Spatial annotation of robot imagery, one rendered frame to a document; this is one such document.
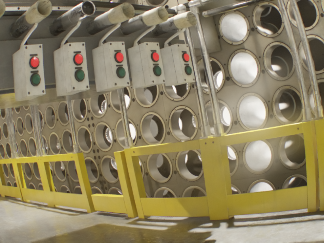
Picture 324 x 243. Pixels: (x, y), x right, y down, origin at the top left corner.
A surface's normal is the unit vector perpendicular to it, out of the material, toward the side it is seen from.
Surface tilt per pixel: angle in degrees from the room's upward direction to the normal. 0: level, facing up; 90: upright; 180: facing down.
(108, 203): 90
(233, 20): 138
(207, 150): 90
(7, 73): 90
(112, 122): 90
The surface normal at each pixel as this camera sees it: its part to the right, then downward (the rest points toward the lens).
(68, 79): -0.64, 0.10
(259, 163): 0.36, -0.83
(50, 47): 0.75, -0.14
